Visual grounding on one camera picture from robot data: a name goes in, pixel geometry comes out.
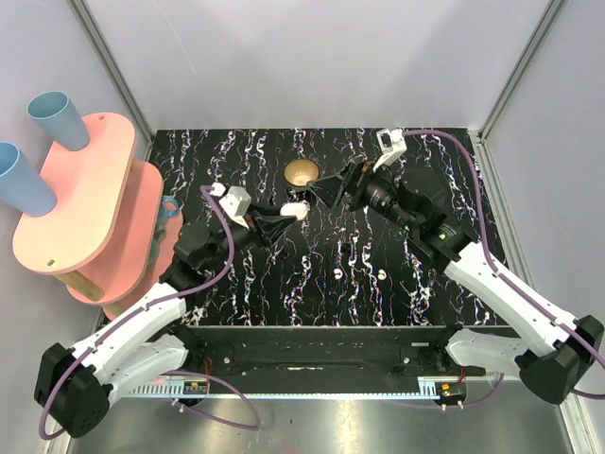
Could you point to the white earbud charging case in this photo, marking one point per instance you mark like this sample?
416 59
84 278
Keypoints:
297 209

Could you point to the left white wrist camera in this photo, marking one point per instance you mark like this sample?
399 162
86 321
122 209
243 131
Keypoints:
234 201

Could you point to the pink two-tier wooden shelf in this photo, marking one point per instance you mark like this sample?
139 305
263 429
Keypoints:
98 238

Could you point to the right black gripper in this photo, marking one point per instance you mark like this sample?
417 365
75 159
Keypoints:
329 189

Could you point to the light blue cup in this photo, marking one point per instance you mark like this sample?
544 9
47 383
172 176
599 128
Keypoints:
55 113
22 187

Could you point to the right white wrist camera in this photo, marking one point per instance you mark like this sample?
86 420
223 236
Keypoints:
392 145

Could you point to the rear light blue cup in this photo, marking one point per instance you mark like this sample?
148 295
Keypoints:
55 113

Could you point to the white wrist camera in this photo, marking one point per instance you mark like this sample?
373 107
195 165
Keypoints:
234 201
392 145

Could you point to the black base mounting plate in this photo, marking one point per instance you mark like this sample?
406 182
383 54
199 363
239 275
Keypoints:
298 360

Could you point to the gold metal bowl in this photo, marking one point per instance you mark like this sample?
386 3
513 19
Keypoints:
298 173

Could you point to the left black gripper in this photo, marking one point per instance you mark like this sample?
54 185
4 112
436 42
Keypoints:
255 227

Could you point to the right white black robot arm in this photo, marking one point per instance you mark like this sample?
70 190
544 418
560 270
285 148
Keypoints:
552 349

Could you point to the front light blue cup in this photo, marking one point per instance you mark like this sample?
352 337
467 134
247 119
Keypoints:
22 187

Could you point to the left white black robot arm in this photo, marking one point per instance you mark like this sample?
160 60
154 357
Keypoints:
77 386

